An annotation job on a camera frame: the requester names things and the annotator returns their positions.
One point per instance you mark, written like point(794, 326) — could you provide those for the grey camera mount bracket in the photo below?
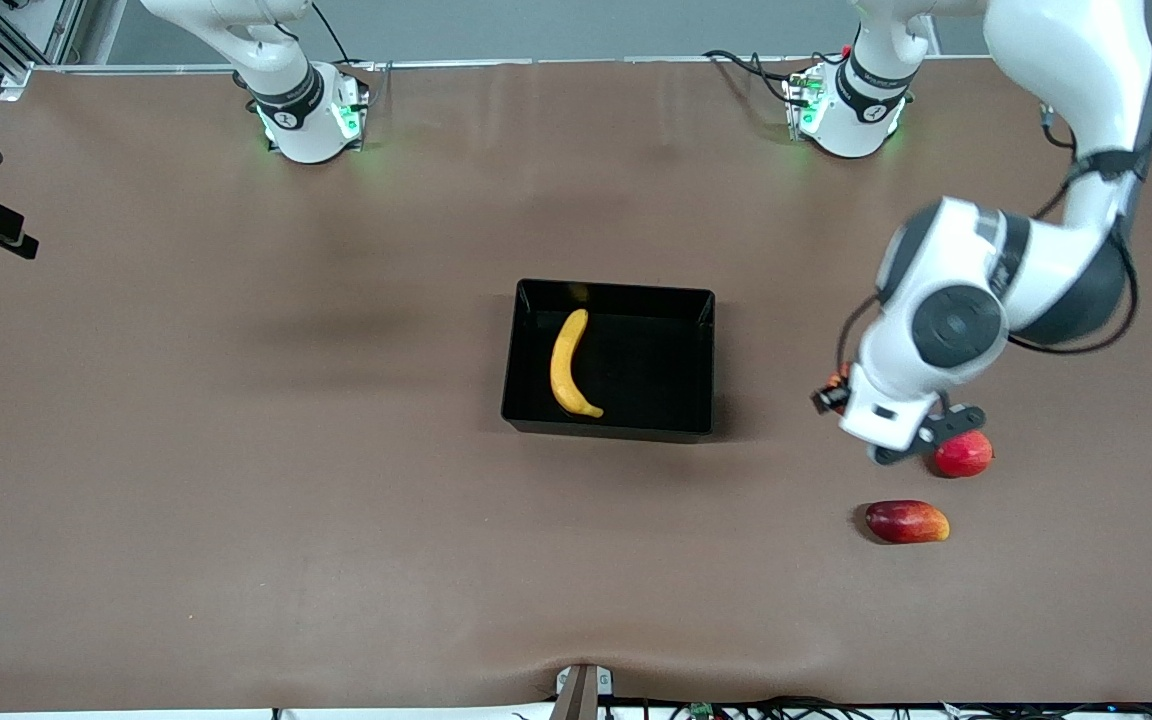
point(581, 695)

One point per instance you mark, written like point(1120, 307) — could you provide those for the round red fruit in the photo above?
point(968, 458)

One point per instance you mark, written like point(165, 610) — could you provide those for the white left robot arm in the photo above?
point(1066, 60)

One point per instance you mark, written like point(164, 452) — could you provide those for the black plastic box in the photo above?
point(646, 390)

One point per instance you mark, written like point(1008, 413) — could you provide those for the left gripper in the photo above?
point(835, 396)

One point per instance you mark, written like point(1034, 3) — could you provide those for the red yellow mango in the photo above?
point(906, 522)

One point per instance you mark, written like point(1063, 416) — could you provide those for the brown table mat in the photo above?
point(336, 500)

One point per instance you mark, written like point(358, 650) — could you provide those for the aluminium frame profile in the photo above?
point(16, 80)

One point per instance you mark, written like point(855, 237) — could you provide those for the small green circuit board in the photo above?
point(702, 711)

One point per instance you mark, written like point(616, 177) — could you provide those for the yellow banana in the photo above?
point(564, 375)

